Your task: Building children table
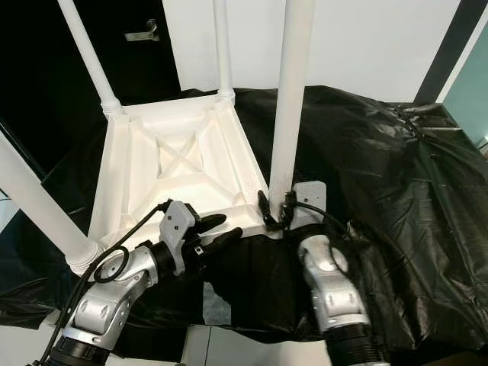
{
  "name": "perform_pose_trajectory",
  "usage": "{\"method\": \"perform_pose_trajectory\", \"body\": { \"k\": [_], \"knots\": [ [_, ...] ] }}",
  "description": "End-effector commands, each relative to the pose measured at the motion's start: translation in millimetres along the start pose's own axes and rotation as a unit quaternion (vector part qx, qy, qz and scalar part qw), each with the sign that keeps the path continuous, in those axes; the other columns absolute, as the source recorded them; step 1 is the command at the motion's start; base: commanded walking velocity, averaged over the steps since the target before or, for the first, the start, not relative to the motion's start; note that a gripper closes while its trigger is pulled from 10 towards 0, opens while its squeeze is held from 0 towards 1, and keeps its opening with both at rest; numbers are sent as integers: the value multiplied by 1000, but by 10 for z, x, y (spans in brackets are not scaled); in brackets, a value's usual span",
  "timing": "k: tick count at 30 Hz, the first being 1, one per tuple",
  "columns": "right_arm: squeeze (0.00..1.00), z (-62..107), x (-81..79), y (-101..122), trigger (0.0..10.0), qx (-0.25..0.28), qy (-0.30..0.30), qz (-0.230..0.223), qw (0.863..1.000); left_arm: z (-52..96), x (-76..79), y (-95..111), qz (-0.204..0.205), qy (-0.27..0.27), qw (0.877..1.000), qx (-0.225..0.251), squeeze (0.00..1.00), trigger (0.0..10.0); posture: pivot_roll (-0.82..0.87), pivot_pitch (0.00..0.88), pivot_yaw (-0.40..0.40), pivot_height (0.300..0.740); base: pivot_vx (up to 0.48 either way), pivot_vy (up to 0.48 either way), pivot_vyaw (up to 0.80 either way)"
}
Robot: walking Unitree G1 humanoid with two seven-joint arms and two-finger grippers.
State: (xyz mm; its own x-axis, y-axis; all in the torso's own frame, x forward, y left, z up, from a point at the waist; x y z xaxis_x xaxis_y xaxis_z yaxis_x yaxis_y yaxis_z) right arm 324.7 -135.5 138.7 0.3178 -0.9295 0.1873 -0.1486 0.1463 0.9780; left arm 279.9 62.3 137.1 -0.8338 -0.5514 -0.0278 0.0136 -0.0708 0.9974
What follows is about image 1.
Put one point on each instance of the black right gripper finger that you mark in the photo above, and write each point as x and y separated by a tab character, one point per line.
265	207

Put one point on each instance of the black plastic cover sheet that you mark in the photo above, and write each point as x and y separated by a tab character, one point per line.
412	213

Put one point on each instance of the teal glass panel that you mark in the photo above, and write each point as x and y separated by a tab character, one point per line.
473	99

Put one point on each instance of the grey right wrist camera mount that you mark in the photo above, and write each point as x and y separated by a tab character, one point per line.
311	197

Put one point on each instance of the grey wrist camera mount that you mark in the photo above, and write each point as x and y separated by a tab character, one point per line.
177	225
311	197

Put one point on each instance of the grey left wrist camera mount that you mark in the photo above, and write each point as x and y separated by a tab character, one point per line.
177	225

